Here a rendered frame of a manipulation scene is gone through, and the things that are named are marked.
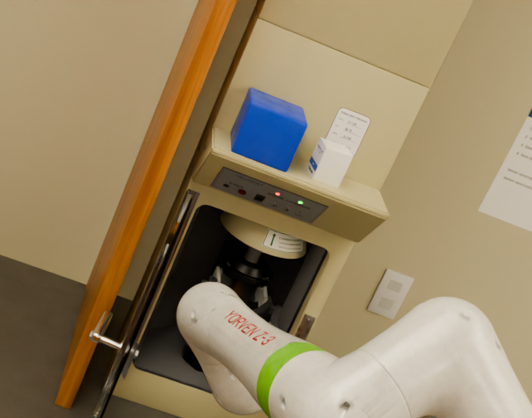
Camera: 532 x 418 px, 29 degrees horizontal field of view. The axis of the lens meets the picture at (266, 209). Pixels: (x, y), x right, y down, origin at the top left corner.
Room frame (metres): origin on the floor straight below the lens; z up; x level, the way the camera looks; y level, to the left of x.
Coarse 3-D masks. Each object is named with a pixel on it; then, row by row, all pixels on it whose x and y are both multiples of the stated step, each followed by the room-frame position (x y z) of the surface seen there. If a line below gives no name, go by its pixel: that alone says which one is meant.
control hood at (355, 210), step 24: (216, 144) 1.60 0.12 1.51; (216, 168) 1.62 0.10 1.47; (240, 168) 1.61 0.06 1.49; (264, 168) 1.60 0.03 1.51; (288, 168) 1.65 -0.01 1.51; (312, 192) 1.62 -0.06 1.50; (336, 192) 1.63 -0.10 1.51; (360, 192) 1.69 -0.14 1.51; (288, 216) 1.71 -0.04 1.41; (336, 216) 1.67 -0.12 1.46; (360, 216) 1.66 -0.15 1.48; (384, 216) 1.64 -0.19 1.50; (360, 240) 1.72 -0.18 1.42
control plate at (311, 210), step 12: (228, 168) 1.61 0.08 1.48; (216, 180) 1.65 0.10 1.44; (228, 180) 1.64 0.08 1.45; (240, 180) 1.63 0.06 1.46; (252, 180) 1.63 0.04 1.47; (252, 192) 1.66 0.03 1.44; (264, 192) 1.65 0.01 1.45; (288, 192) 1.64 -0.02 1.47; (264, 204) 1.68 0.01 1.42; (288, 204) 1.67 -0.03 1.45; (300, 204) 1.66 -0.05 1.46; (312, 204) 1.65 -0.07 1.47; (300, 216) 1.69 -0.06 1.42; (312, 216) 1.69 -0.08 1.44
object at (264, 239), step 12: (228, 216) 1.79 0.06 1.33; (240, 216) 1.78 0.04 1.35; (228, 228) 1.77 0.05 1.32; (240, 228) 1.76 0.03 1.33; (252, 228) 1.76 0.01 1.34; (264, 228) 1.76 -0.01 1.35; (240, 240) 1.75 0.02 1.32; (252, 240) 1.75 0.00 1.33; (264, 240) 1.75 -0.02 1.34; (276, 240) 1.76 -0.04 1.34; (288, 240) 1.77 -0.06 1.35; (300, 240) 1.80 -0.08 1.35; (264, 252) 1.74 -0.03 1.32; (276, 252) 1.75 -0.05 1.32; (288, 252) 1.77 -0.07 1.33; (300, 252) 1.79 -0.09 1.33
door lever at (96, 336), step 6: (108, 312) 1.49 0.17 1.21; (102, 318) 1.47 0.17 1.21; (108, 318) 1.47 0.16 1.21; (102, 324) 1.45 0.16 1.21; (108, 324) 1.46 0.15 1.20; (96, 330) 1.42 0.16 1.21; (102, 330) 1.43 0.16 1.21; (90, 336) 1.41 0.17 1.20; (96, 336) 1.41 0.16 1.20; (102, 336) 1.42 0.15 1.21; (96, 342) 1.41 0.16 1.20; (102, 342) 1.41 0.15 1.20; (108, 342) 1.42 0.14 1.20; (114, 342) 1.42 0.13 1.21
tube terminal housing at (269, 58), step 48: (240, 48) 1.76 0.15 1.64; (288, 48) 1.71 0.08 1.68; (240, 96) 1.70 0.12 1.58; (288, 96) 1.72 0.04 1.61; (336, 96) 1.73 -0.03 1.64; (384, 96) 1.75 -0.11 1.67; (384, 144) 1.75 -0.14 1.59; (336, 240) 1.75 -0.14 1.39; (144, 288) 1.70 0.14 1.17; (144, 384) 1.71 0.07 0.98
